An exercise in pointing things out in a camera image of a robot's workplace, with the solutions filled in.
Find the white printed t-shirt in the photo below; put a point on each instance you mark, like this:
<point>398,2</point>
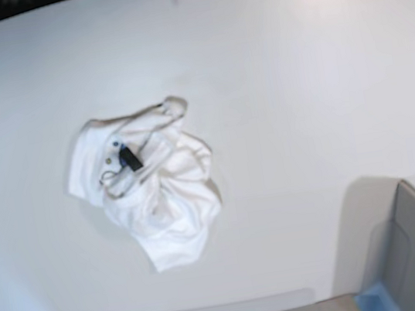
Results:
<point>151,179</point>

